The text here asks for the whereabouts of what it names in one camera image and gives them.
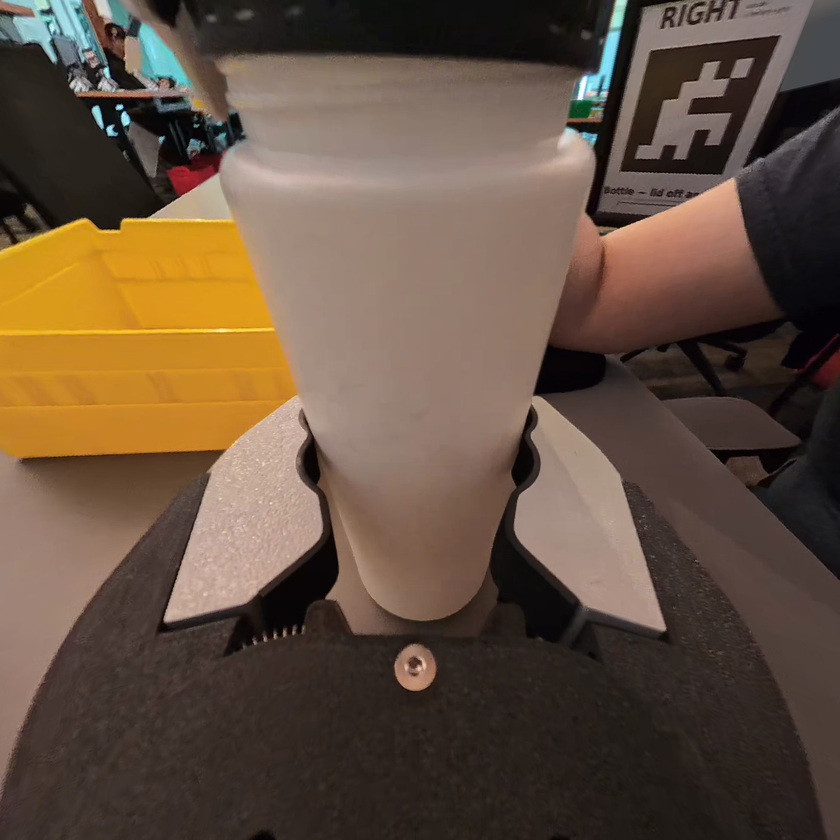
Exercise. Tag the black bottle lid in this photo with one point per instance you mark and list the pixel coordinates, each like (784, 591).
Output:
(394, 29)

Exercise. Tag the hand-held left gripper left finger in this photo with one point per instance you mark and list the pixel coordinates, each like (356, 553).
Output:
(243, 525)

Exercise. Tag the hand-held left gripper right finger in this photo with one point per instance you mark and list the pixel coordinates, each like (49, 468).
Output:
(590, 538)

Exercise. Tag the white plastic bottle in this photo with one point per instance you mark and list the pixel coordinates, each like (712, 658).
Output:
(407, 328)

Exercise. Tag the yellow plastic bin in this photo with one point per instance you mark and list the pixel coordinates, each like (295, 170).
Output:
(98, 394)

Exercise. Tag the red bag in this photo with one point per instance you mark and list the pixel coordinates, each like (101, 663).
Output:
(191, 180)

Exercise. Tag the grey chair seat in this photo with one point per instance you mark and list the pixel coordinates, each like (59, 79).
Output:
(728, 423)

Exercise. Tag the person's dark clothing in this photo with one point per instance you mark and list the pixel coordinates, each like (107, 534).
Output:
(800, 197)

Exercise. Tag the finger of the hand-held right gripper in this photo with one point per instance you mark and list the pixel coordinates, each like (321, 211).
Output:
(190, 59)

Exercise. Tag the black office chair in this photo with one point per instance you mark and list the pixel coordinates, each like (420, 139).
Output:
(59, 144)
(695, 354)

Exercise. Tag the person's right forearm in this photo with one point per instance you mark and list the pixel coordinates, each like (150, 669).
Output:
(669, 282)

